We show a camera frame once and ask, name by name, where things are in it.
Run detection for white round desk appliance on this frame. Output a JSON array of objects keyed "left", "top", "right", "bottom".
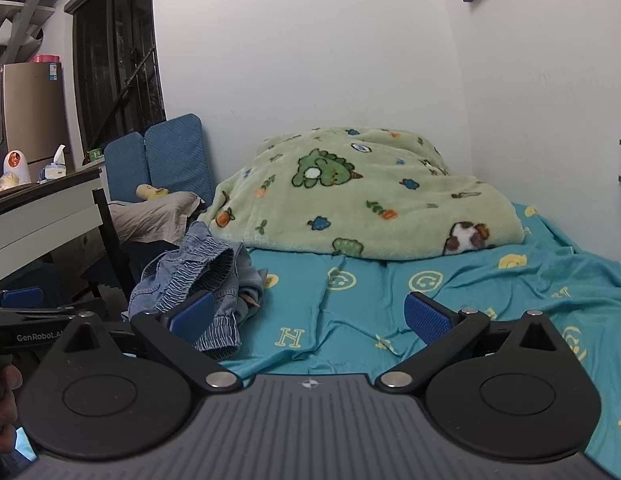
[{"left": 3, "top": 150, "right": 32, "bottom": 186}]

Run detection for green printed fleece blanket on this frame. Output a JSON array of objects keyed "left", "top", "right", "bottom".
[{"left": 197, "top": 127, "right": 526, "bottom": 262}]

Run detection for tissue pack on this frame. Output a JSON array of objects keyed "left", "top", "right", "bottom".
[{"left": 38, "top": 144, "right": 67, "bottom": 182}]

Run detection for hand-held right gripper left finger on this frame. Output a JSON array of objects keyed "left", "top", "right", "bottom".
[{"left": 40, "top": 290, "right": 244, "bottom": 392}]

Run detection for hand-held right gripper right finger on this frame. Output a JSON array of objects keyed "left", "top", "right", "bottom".
[{"left": 375, "top": 291, "right": 574, "bottom": 392}]

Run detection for grey metal rack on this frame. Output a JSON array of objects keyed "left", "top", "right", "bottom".
[{"left": 0, "top": 0, "right": 74, "bottom": 67}]

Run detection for white desk with dark top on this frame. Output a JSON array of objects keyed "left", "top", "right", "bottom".
[{"left": 0, "top": 166, "right": 110, "bottom": 287}]

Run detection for yellow plush toy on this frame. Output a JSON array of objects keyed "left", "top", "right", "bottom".
[{"left": 135, "top": 183, "right": 170, "bottom": 202}]

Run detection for blue denim pants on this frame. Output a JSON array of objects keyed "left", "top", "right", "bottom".
[{"left": 122, "top": 220, "right": 269, "bottom": 362}]

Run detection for person's left hand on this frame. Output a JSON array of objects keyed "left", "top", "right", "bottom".
[{"left": 0, "top": 364, "right": 24, "bottom": 457}]

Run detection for teal printed bed sheet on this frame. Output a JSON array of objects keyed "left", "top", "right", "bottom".
[{"left": 218, "top": 202, "right": 621, "bottom": 477}]

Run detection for dark window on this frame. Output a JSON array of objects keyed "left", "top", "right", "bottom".
[{"left": 64, "top": 0, "right": 166, "bottom": 162}]

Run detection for silver refrigerator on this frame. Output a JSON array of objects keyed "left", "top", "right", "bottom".
[{"left": 0, "top": 62, "right": 74, "bottom": 182}]

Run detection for short blue cushion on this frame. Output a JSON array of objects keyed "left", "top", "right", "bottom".
[{"left": 104, "top": 132, "right": 152, "bottom": 204}]

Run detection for black chair frame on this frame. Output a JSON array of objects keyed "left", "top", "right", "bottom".
[{"left": 92, "top": 187, "right": 137, "bottom": 302}]

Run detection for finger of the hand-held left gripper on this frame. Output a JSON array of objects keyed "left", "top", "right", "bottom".
[{"left": 0, "top": 286, "right": 108, "bottom": 322}]

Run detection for beige cloth on chair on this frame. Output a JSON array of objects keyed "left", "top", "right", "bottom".
[{"left": 107, "top": 192, "right": 204, "bottom": 247}]

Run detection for tall blue cushion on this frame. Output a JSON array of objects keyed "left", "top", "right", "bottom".
[{"left": 143, "top": 113, "right": 215, "bottom": 202}]

